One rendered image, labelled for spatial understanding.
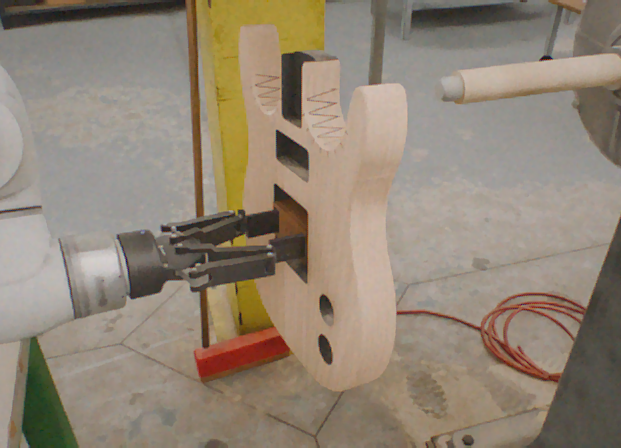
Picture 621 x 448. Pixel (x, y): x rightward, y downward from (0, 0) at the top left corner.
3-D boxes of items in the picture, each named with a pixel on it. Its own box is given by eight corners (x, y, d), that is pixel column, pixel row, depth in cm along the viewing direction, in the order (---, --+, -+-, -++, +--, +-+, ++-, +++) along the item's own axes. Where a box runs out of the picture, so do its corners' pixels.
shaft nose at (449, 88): (449, 77, 59) (461, 73, 57) (452, 101, 60) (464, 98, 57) (431, 79, 59) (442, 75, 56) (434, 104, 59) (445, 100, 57)
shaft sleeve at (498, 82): (599, 56, 64) (621, 50, 61) (602, 86, 64) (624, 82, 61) (447, 74, 60) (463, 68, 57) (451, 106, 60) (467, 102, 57)
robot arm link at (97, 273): (80, 336, 62) (137, 322, 65) (65, 260, 59) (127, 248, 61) (69, 293, 70) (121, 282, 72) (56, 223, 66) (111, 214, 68)
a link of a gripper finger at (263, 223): (248, 238, 76) (246, 236, 77) (297, 228, 79) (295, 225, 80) (247, 217, 75) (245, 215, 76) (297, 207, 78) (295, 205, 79)
